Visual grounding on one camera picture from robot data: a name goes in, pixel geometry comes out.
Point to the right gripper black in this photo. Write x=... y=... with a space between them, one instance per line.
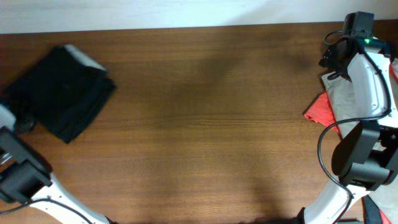
x=329 y=60

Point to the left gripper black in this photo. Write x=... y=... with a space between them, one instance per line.
x=25 y=127

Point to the black shorts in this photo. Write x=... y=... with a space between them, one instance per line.
x=64 y=91

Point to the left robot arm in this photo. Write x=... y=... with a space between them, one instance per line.
x=30 y=181

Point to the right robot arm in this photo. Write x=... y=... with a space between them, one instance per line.
x=366 y=158

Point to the grey khaki shorts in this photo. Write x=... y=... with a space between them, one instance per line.
x=341 y=96

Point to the red shirt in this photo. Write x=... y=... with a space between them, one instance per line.
x=321 y=112

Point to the dark garment bottom right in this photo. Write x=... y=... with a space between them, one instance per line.
x=371 y=211

